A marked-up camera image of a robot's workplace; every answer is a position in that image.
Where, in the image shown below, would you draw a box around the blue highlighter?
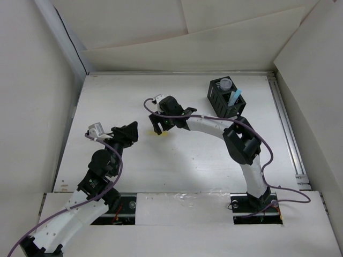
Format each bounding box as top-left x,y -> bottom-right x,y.
228,89 -> 242,106

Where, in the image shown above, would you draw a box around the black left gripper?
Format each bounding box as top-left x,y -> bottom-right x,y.
99,121 -> 137,176

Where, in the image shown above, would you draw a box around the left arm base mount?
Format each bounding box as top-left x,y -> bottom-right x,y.
91,193 -> 137,225

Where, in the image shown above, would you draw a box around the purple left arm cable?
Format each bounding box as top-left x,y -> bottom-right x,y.
6,132 -> 125,257

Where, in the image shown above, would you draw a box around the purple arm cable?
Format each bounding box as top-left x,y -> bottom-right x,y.
6,132 -> 125,257
143,98 -> 311,217

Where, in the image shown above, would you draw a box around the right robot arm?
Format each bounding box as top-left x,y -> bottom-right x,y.
144,95 -> 271,211

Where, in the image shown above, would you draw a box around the yellow highlighter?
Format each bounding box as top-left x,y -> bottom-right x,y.
146,131 -> 168,136

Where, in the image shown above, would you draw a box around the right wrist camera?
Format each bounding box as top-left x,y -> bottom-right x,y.
152,94 -> 165,113

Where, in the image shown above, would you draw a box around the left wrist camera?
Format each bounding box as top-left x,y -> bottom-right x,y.
86,122 -> 105,138

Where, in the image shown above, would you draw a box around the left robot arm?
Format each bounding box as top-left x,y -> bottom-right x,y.
19,122 -> 138,256

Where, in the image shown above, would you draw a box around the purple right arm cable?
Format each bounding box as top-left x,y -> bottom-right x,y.
143,98 -> 311,217

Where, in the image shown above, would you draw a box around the black two-slot organizer box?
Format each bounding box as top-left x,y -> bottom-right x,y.
207,76 -> 246,118

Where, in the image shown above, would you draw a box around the aluminium rail right edge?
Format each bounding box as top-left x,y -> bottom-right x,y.
267,72 -> 312,191

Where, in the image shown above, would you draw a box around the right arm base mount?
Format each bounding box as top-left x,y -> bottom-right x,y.
227,193 -> 283,225

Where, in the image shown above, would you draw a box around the clear jar of paper clips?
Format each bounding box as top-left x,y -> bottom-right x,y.
219,78 -> 233,91

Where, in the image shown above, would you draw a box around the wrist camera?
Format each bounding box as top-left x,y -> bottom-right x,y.
86,122 -> 105,138
152,94 -> 165,113

